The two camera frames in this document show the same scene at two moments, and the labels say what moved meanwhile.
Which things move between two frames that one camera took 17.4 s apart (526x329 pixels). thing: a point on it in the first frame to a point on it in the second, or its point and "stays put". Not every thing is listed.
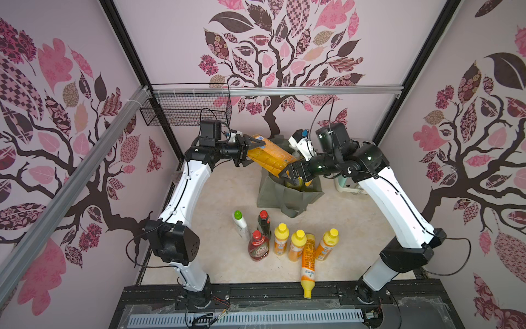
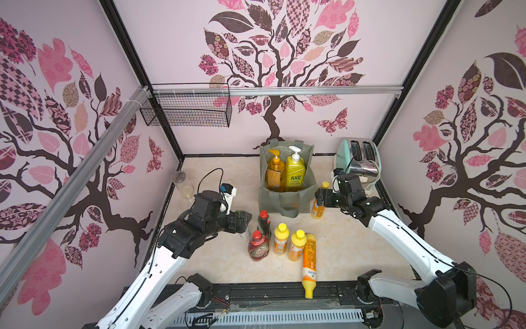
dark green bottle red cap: x=264 y=221 stays put
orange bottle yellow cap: x=281 y=237 stays put
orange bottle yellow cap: x=298 y=241 stays put
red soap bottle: x=258 y=247 stays put
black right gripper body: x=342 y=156 to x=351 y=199
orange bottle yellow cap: x=308 y=264 stays put
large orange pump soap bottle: x=270 y=156 to x=276 y=174
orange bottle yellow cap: x=329 y=240 to x=318 y=212
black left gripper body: x=232 y=150 to x=223 y=222
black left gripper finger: x=249 y=142 to x=242 y=221
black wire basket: x=188 y=104 stays put
